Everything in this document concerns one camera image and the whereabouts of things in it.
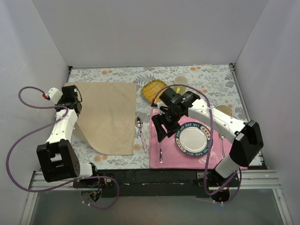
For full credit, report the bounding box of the green rimmed white plate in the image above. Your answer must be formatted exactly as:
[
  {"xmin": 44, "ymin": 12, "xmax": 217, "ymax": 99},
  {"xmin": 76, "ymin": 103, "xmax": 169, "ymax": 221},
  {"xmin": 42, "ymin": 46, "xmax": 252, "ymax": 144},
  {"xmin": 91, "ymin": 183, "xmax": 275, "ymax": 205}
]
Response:
[{"xmin": 175, "ymin": 122, "xmax": 211, "ymax": 157}]

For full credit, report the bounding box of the silver spoon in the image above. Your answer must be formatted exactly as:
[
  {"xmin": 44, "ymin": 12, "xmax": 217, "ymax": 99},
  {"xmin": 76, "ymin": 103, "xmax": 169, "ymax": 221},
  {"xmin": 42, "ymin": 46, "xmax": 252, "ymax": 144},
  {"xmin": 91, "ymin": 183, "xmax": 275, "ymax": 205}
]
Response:
[{"xmin": 219, "ymin": 134, "xmax": 225, "ymax": 159}]

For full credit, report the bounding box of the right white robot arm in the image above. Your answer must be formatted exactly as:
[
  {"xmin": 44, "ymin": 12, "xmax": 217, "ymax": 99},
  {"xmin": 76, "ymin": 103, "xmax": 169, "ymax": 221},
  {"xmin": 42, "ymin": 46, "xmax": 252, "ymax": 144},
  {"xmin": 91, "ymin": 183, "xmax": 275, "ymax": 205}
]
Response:
[{"xmin": 150, "ymin": 89, "xmax": 263, "ymax": 186}]

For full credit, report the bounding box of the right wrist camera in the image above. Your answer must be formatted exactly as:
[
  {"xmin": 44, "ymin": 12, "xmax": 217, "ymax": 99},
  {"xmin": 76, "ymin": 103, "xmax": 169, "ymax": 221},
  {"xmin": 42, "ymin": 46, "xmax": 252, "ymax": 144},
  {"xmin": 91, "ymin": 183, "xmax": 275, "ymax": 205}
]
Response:
[{"xmin": 159, "ymin": 88, "xmax": 181, "ymax": 106}]

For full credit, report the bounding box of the aluminium frame rail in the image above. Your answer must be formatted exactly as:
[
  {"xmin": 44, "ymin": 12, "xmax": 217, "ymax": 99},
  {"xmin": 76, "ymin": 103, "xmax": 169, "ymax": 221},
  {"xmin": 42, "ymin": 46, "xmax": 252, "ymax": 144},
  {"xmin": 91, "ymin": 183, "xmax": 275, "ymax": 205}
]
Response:
[{"xmin": 29, "ymin": 170, "xmax": 282, "ymax": 190}]

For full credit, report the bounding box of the silver fork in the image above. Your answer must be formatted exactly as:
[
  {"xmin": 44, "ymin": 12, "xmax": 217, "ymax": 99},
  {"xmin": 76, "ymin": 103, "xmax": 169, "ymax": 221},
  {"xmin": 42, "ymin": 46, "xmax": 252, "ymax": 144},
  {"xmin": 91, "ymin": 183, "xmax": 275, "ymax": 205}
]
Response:
[{"xmin": 159, "ymin": 143, "xmax": 163, "ymax": 163}]

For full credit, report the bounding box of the beige cloth napkin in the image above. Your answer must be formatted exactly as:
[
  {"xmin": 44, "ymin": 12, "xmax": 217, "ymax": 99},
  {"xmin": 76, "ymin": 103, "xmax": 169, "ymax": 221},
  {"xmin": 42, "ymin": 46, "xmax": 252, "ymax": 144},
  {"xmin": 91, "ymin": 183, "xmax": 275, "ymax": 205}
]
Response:
[{"xmin": 74, "ymin": 82, "xmax": 137, "ymax": 155}]

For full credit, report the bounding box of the pink placemat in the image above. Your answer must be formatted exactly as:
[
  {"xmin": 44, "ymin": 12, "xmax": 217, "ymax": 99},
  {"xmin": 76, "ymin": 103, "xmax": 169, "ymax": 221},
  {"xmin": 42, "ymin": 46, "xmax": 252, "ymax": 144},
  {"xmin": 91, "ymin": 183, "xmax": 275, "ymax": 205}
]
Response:
[{"xmin": 149, "ymin": 121, "xmax": 232, "ymax": 170}]

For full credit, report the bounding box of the pink mug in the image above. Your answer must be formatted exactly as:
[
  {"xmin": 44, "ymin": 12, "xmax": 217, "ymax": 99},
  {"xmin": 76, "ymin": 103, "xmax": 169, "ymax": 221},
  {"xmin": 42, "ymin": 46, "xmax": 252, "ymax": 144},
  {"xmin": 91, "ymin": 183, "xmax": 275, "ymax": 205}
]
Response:
[{"xmin": 216, "ymin": 105, "xmax": 232, "ymax": 117}]

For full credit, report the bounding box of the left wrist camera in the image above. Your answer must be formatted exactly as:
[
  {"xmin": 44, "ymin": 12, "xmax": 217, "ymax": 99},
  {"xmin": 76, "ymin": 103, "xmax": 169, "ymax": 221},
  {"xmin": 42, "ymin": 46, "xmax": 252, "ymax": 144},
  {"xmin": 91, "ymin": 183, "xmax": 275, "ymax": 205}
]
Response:
[{"xmin": 46, "ymin": 88, "xmax": 63, "ymax": 104}]

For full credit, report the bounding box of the yellow green mug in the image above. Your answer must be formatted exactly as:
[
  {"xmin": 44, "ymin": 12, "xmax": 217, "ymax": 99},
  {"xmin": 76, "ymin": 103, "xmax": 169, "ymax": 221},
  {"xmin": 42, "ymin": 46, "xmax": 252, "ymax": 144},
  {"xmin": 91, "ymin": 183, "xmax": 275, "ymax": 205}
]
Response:
[{"xmin": 173, "ymin": 75, "xmax": 188, "ymax": 95}]

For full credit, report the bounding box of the yellow woven bamboo tray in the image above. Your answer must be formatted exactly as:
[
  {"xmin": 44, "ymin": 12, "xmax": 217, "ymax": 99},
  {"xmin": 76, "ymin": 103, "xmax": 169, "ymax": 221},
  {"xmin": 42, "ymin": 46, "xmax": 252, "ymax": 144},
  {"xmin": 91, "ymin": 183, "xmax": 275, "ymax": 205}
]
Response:
[{"xmin": 141, "ymin": 79, "xmax": 167, "ymax": 103}]

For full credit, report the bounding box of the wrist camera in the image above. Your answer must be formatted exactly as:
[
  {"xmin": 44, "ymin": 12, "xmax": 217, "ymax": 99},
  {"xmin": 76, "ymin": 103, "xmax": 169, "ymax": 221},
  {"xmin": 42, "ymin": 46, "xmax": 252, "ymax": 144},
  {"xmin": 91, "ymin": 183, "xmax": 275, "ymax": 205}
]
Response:
[
  {"xmin": 159, "ymin": 88, "xmax": 181, "ymax": 106},
  {"xmin": 46, "ymin": 88, "xmax": 63, "ymax": 104}
]

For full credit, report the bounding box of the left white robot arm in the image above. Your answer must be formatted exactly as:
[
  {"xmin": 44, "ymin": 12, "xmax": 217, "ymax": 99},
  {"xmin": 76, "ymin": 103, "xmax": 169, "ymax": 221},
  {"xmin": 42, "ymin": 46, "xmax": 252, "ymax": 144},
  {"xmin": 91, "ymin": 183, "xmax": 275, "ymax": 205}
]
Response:
[{"xmin": 37, "ymin": 85, "xmax": 100, "ymax": 188}]

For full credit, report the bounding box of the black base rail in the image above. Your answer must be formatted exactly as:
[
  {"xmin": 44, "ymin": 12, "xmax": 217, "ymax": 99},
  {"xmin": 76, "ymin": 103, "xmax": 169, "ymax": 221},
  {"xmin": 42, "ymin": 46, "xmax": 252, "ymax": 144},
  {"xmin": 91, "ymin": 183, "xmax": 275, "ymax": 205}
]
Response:
[{"xmin": 72, "ymin": 168, "xmax": 240, "ymax": 198}]

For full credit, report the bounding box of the pink handled spoon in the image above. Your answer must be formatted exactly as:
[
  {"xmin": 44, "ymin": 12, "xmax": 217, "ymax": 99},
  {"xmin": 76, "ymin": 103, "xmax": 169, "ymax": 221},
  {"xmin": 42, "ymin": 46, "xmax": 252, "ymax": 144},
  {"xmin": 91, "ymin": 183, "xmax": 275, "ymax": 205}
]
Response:
[{"xmin": 135, "ymin": 117, "xmax": 147, "ymax": 153}]

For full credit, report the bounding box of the floral tablecloth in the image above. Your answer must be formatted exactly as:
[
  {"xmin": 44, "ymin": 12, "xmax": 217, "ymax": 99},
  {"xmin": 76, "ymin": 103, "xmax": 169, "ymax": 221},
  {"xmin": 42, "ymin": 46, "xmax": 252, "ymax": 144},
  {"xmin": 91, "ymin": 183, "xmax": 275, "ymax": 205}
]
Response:
[{"xmin": 68, "ymin": 65, "xmax": 248, "ymax": 170}]

